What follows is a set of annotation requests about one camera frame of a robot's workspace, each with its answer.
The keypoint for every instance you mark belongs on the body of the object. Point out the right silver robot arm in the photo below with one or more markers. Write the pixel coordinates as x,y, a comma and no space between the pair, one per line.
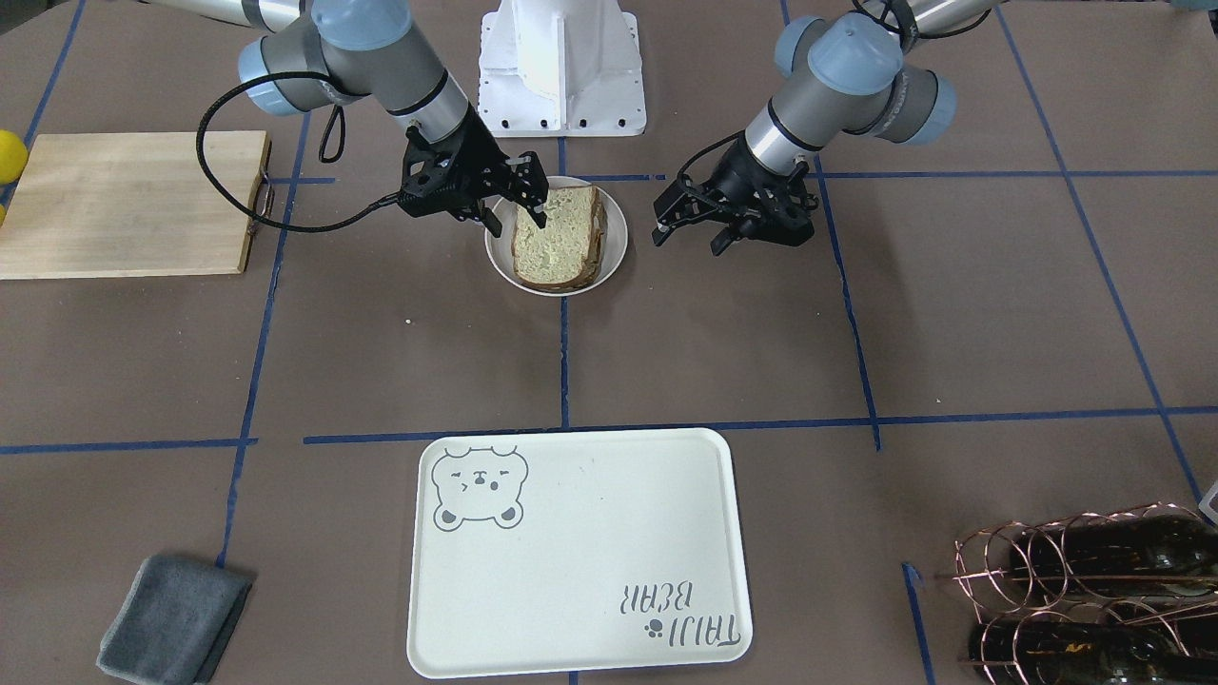
333,53

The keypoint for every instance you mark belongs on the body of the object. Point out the cream bear tray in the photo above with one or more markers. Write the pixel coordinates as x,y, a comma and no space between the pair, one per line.
584,551

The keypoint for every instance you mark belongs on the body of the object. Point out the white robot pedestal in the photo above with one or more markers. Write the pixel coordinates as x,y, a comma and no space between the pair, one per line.
561,68

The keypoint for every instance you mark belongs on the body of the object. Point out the dark wine bottle two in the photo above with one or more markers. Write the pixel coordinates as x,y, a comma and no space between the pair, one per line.
1066,652

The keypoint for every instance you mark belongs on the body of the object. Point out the wooden cutting board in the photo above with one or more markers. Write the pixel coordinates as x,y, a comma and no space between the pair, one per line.
133,204

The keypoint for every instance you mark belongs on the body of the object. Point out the white round plate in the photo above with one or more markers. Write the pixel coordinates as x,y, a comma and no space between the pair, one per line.
613,243

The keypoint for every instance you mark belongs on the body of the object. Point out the yellow lemon half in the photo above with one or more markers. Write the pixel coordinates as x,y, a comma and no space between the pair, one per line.
13,157

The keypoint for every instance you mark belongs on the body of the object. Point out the grey folded cloth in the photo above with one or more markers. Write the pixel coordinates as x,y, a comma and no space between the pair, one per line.
176,622

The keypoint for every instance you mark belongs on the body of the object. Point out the copper wire bottle rack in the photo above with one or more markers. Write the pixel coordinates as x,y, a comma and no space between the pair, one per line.
1126,597

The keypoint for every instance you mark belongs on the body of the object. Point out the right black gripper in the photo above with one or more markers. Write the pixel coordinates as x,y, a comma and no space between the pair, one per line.
473,150

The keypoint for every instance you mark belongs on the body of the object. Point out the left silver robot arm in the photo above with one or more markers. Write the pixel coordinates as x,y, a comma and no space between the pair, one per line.
847,75

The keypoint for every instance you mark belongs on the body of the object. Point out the dark wine bottle one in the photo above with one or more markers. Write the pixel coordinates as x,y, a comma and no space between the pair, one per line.
1164,556

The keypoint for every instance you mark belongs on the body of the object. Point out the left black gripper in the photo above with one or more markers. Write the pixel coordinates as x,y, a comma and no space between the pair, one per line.
735,183

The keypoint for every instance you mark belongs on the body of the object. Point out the bread slice with egg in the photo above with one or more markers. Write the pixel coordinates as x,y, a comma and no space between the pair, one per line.
597,231

